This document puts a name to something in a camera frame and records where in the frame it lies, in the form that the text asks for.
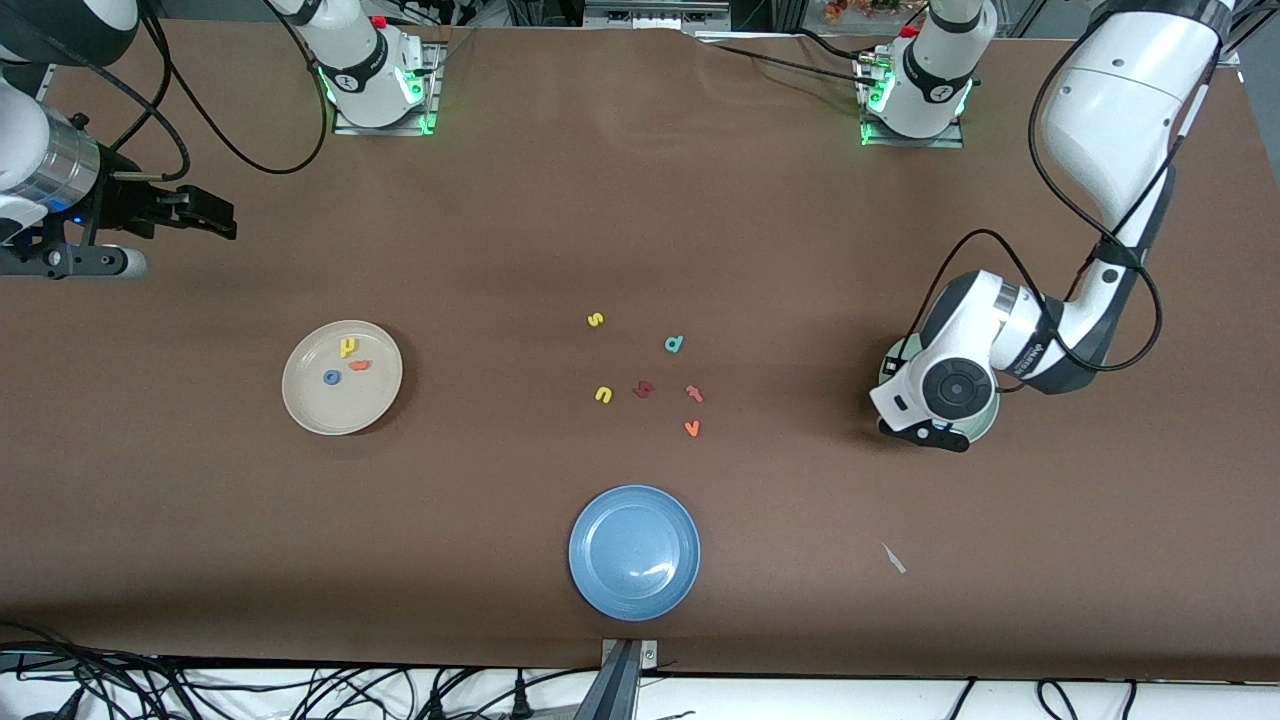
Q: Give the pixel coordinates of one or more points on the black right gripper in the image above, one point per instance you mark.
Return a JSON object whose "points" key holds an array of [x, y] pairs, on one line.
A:
{"points": [[118, 207]]}

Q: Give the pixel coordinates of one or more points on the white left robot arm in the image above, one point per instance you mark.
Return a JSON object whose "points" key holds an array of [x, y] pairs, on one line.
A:
{"points": [[1120, 110]]}

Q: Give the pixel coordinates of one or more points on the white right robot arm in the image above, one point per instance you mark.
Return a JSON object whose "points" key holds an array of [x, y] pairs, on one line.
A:
{"points": [[360, 60]]}

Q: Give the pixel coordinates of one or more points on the beige brown plate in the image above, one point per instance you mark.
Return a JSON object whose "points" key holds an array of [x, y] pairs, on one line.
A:
{"points": [[342, 400]]}

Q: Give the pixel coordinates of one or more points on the grey metal device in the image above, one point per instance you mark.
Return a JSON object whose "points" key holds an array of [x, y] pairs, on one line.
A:
{"points": [[650, 15]]}

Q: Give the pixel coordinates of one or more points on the blue plate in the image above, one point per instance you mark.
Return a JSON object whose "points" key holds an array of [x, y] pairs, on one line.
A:
{"points": [[633, 552]]}

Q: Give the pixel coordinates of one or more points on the orange decoration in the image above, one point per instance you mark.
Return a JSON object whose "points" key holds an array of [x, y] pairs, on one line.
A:
{"points": [[860, 8]]}

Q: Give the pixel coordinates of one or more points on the white paper scrap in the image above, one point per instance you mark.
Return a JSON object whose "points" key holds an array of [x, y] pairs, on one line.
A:
{"points": [[893, 558]]}

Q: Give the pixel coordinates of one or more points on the green plate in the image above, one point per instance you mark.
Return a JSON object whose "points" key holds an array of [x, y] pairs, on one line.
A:
{"points": [[990, 415]]}

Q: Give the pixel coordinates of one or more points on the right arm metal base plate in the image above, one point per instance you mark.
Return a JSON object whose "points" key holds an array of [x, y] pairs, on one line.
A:
{"points": [[436, 90]]}

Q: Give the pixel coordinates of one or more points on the metal clamp bracket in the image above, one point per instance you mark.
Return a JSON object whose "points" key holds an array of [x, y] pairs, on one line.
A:
{"points": [[650, 655]]}

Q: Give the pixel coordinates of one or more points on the grey camera mount pole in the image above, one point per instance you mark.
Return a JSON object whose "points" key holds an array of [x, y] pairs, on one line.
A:
{"points": [[615, 690]]}

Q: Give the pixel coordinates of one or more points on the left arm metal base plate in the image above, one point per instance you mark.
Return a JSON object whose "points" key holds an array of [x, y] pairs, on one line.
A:
{"points": [[915, 142]]}

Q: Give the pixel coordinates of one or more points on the aluminium frame profile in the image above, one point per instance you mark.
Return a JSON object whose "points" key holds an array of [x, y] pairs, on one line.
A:
{"points": [[1235, 40]]}

